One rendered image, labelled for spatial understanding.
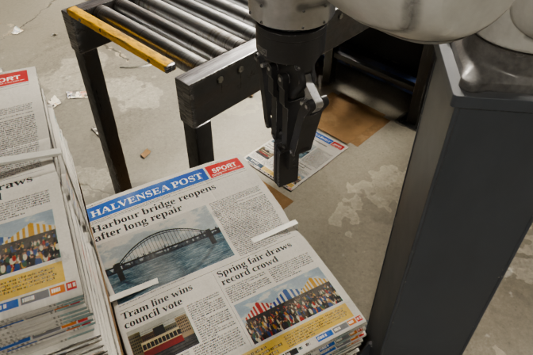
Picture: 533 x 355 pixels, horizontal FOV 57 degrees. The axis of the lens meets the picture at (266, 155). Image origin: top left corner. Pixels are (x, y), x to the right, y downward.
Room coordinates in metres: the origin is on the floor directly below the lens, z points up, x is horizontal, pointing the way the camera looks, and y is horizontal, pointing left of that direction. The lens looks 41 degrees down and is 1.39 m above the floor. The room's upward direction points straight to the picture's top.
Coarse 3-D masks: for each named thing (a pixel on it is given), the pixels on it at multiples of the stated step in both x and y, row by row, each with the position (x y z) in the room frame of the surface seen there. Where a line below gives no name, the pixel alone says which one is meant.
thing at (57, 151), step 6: (48, 150) 0.39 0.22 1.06; (54, 150) 0.39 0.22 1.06; (60, 150) 0.39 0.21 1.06; (6, 156) 0.37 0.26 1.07; (12, 156) 0.37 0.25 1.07; (18, 156) 0.37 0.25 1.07; (24, 156) 0.37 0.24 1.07; (30, 156) 0.37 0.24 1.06; (36, 156) 0.38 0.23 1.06; (42, 156) 0.38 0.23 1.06; (48, 156) 0.38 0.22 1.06; (0, 162) 0.36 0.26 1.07; (6, 162) 0.36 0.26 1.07; (12, 162) 0.37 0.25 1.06
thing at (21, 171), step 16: (32, 144) 0.40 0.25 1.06; (48, 144) 0.40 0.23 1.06; (32, 160) 0.38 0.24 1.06; (48, 160) 0.38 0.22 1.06; (0, 176) 0.35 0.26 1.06; (16, 176) 0.35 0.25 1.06; (32, 176) 0.35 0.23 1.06; (64, 176) 0.41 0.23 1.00; (64, 192) 0.36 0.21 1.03; (80, 224) 0.38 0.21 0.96
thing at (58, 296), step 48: (0, 192) 0.33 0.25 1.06; (48, 192) 0.33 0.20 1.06; (0, 240) 0.27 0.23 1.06; (48, 240) 0.27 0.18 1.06; (0, 288) 0.22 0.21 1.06; (48, 288) 0.22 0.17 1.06; (96, 288) 0.29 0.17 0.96; (0, 336) 0.19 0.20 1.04; (48, 336) 0.20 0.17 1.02; (96, 336) 0.21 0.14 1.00
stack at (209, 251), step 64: (128, 192) 0.56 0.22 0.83; (192, 192) 0.56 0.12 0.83; (256, 192) 0.56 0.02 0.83; (128, 256) 0.43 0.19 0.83; (192, 256) 0.43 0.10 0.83; (256, 256) 0.43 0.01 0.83; (128, 320) 0.33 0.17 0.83; (192, 320) 0.33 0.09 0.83; (256, 320) 0.33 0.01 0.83; (320, 320) 0.33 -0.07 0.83
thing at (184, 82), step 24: (336, 24) 1.30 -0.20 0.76; (360, 24) 1.38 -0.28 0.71; (240, 48) 1.07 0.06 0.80; (192, 72) 0.97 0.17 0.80; (216, 72) 0.97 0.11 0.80; (240, 72) 1.02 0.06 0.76; (192, 96) 0.92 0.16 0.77; (216, 96) 0.96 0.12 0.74; (240, 96) 1.02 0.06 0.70; (192, 120) 0.91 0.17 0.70
